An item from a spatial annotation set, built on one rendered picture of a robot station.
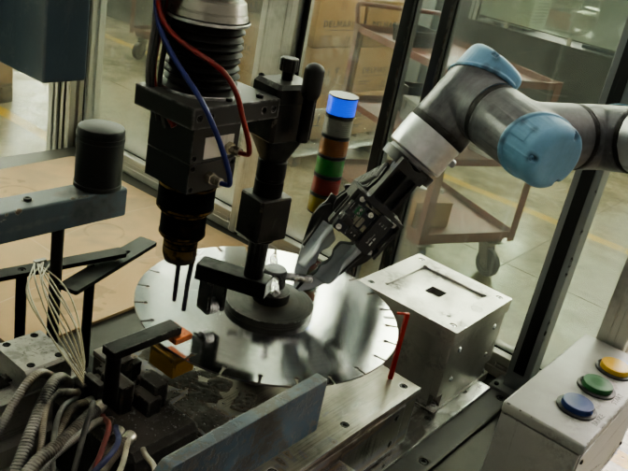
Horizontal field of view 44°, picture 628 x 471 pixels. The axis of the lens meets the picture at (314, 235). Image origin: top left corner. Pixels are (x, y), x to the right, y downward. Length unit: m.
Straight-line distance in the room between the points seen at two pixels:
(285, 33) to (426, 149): 0.64
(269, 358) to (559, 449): 0.37
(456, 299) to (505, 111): 0.45
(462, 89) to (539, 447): 0.45
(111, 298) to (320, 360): 0.54
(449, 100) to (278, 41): 0.64
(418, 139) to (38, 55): 0.41
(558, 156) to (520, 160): 0.04
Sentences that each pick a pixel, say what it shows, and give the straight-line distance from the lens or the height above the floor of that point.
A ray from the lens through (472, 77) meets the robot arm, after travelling 0.91.
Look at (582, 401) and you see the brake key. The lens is 1.07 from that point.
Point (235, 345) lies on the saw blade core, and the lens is 0.89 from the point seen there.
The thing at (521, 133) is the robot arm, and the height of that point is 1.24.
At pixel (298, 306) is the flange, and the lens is 0.97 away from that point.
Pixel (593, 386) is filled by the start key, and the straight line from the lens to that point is 1.11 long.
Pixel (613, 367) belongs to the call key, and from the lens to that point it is 1.17.
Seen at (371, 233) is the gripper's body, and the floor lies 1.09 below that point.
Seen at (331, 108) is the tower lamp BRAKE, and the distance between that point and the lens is 1.18.
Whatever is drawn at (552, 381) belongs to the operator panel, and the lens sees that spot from 1.10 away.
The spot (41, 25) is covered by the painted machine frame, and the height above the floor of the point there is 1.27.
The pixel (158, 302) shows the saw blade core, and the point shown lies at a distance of 0.96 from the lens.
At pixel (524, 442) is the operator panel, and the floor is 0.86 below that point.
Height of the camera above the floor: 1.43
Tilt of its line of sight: 24 degrees down
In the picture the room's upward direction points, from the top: 11 degrees clockwise
